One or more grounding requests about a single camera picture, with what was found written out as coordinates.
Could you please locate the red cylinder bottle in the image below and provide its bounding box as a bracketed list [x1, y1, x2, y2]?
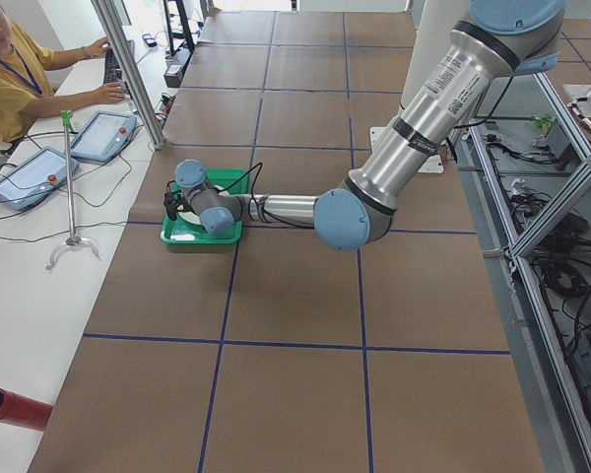
[0, 388, 53, 432]

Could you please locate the reacher grabber tool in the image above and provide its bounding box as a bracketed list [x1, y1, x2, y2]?
[45, 110, 100, 271]

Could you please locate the green plastic tray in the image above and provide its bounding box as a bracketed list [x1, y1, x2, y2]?
[161, 169, 249, 252]

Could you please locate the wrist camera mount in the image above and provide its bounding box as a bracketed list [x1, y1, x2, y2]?
[164, 180, 185, 221]

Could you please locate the far teach pendant tablet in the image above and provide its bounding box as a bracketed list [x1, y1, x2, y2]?
[70, 111, 137, 164]

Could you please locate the near teach pendant tablet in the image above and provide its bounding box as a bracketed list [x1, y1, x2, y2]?
[0, 147, 67, 211]

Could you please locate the black keyboard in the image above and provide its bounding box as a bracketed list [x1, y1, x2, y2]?
[102, 48, 123, 84]

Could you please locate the person in yellow shirt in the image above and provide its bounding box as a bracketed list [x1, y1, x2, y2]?
[0, 5, 125, 144]

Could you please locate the black desktop computer box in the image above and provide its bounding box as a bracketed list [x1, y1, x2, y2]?
[164, 47, 191, 89]

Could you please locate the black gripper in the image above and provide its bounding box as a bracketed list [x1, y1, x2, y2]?
[168, 192, 190, 220]

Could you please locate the teach pendant tablet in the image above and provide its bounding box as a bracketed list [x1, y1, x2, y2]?
[0, 147, 67, 211]
[70, 111, 137, 164]

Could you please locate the aluminium frame post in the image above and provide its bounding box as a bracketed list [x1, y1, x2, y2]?
[91, 0, 165, 150]

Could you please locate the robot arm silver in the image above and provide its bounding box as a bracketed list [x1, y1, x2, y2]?
[164, 1, 565, 250]

